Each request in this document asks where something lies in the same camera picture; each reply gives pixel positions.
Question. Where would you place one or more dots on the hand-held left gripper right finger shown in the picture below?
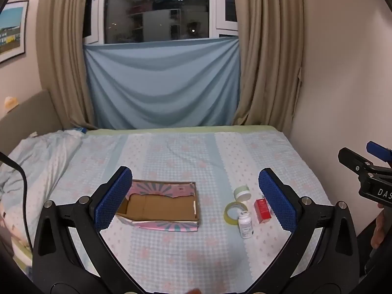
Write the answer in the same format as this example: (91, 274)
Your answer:
(275, 199)

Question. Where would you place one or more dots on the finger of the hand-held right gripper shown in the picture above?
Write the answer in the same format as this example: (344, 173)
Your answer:
(378, 151)
(352, 159)

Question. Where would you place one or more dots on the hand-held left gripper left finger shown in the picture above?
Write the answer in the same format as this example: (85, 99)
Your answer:
(113, 199)

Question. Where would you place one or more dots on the small red box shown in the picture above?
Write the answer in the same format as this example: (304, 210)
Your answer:
(262, 211)

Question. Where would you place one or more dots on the small pale green jar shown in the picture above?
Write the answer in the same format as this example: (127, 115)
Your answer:
(242, 193)

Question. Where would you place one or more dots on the white pill bottle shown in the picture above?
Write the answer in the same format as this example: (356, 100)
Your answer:
(245, 225)

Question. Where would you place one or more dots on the pink patterned cardboard box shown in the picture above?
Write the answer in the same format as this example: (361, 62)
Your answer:
(159, 208)

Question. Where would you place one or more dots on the yellow tape roll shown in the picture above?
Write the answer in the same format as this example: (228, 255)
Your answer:
(228, 216)

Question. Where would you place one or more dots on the person's right hand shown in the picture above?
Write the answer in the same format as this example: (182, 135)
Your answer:
(379, 229)

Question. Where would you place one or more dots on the checked floral bed sheet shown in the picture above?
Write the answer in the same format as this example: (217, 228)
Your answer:
(183, 156)

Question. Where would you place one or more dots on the beige headboard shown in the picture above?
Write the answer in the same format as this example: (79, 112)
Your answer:
(33, 113)

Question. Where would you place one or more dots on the light blue hanging cloth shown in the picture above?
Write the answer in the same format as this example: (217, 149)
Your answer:
(162, 82)

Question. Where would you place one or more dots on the beige curtain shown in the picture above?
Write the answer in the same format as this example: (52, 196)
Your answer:
(269, 52)
(64, 52)

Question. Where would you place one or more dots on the small yellow plush toy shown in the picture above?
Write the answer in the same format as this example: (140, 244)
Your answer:
(10, 102)

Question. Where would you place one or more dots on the window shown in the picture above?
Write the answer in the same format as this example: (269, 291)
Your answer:
(156, 9)

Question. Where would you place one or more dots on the framed wall picture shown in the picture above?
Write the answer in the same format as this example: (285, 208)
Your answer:
(12, 30)

